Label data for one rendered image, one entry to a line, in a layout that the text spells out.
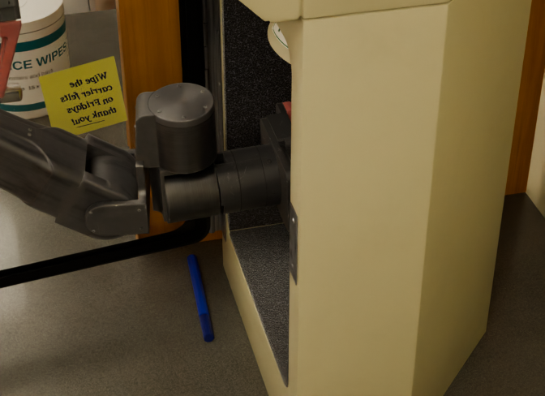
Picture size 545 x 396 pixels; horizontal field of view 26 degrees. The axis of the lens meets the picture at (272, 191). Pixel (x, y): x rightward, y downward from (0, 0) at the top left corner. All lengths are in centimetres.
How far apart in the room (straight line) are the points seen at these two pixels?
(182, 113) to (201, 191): 8
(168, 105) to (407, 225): 23
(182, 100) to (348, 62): 20
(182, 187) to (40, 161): 13
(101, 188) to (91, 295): 32
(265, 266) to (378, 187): 32
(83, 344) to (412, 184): 47
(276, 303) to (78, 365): 22
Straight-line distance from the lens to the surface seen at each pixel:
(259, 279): 122
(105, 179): 105
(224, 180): 105
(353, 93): 89
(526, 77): 142
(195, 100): 102
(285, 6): 84
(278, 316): 118
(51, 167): 103
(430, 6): 87
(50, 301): 134
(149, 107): 101
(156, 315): 130
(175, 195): 105
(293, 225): 95
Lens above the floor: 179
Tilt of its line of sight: 35 degrees down
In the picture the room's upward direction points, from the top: straight up
